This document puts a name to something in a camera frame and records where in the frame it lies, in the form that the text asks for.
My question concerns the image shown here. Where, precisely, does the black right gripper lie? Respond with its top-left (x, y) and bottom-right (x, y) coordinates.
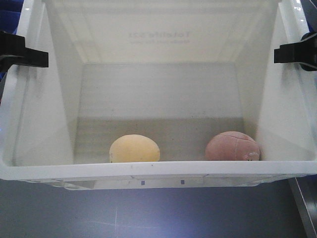
top-left (273, 32), bottom-right (317, 71)

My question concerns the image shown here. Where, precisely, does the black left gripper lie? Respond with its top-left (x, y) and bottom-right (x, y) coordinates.
top-left (0, 31), bottom-right (49, 73)

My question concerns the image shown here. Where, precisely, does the pink plush ball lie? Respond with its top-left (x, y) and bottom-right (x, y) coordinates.
top-left (205, 131), bottom-right (261, 161)

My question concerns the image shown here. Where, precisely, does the white plastic tote box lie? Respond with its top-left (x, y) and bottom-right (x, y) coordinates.
top-left (0, 0), bottom-right (317, 190)

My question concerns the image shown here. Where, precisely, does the beige plush ball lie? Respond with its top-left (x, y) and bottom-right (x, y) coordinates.
top-left (109, 134), bottom-right (160, 163)

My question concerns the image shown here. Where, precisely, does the metal shelf rail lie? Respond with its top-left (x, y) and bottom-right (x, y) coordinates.
top-left (288, 175), bottom-right (317, 238)

